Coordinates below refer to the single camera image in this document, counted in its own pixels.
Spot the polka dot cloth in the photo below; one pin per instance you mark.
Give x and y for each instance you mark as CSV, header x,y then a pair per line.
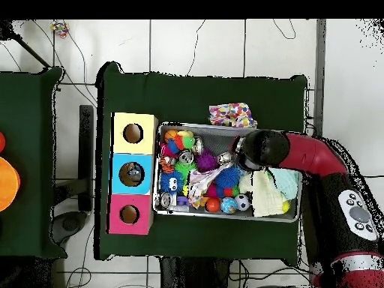
x,y
203,180
233,115

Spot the blue spiky ball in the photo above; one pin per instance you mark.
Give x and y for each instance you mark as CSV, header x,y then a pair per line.
x,y
170,182
228,178

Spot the clear plastic bottle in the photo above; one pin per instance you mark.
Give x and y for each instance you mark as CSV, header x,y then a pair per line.
x,y
133,174

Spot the white knitted cloth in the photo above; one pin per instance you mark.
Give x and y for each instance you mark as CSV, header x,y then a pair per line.
x,y
267,195

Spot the mint green knitted cloth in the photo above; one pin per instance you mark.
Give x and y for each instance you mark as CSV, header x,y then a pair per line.
x,y
288,182

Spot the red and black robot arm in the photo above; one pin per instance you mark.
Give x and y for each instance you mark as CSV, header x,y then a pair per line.
x,y
312,156

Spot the wooden box with three holes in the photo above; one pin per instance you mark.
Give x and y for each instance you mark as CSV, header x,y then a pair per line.
x,y
147,141

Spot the purple spiky ball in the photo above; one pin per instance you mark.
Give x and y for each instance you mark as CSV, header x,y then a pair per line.
x,y
207,161

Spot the rainbow spiky caterpillar toy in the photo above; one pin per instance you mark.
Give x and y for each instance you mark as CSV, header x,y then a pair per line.
x,y
177,142

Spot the orange striped tiger toy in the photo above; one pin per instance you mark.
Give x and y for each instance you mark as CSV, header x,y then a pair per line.
x,y
165,163

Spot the small red ball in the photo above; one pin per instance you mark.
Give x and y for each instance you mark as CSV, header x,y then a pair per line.
x,y
213,205

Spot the small globe print ball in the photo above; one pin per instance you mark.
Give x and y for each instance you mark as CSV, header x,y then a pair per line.
x,y
228,206

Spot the small soccer ball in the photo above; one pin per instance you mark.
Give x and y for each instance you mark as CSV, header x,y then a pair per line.
x,y
242,202

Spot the green cloth side table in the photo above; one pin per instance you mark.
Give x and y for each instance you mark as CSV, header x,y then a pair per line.
x,y
30,120

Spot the orange round object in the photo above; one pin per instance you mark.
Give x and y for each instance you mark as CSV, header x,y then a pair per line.
x,y
7,183

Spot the small colourful floor toy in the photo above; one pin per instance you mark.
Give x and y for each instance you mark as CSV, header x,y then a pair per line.
x,y
59,27

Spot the red round object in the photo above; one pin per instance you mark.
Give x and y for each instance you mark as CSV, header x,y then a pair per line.
x,y
2,142

